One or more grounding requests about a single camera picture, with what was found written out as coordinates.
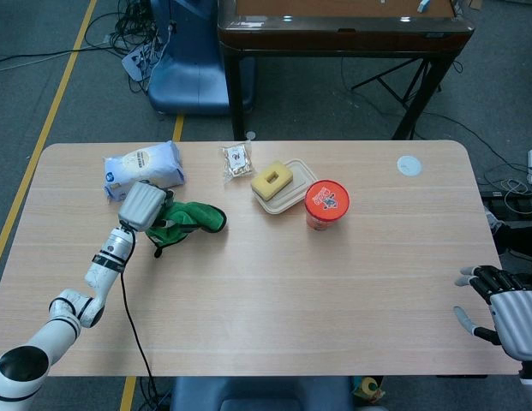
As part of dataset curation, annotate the clear wrapped snack packet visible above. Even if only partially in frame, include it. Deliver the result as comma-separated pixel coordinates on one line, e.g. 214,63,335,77
220,143,254,184

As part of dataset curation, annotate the beige lidded food container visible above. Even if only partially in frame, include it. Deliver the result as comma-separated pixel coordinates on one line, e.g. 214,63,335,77
255,158,318,216

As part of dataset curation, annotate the green microfibre cloth black trim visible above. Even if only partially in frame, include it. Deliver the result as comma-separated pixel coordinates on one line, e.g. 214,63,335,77
145,200,228,259

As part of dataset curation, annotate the blue machine base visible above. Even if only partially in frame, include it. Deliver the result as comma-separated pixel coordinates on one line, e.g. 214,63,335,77
147,0,254,116

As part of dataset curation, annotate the black tripod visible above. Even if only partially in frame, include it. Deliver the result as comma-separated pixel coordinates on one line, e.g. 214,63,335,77
350,57,443,113

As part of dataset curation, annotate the dark wood mahjong table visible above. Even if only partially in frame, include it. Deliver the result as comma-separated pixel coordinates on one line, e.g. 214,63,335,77
217,0,472,140

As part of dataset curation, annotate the blue robot torso base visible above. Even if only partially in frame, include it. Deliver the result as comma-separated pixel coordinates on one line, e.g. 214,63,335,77
169,376,356,411

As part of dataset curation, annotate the yellow sponge with green base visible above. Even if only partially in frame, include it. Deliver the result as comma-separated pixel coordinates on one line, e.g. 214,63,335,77
250,159,296,201

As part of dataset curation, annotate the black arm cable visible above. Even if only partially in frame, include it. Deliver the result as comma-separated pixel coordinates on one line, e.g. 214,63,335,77
118,224,160,386

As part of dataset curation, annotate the yellow tape roll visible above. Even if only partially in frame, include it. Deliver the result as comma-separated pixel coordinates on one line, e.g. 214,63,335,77
353,376,389,404

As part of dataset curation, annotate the blue white tissue pack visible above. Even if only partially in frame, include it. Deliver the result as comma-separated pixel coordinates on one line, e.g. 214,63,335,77
103,140,186,202

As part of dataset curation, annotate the white round table grommet cover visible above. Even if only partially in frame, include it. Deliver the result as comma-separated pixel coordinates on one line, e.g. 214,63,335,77
397,154,423,176

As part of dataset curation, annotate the left grey five-finger robot hand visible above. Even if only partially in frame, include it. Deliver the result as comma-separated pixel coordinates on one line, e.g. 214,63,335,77
118,180,175,235

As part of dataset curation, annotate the orange instant noodle cup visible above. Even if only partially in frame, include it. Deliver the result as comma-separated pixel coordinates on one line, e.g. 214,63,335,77
303,179,350,232

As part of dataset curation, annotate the right grey five-finger robot hand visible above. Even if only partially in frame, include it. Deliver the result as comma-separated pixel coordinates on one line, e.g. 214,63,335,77
452,264,532,360

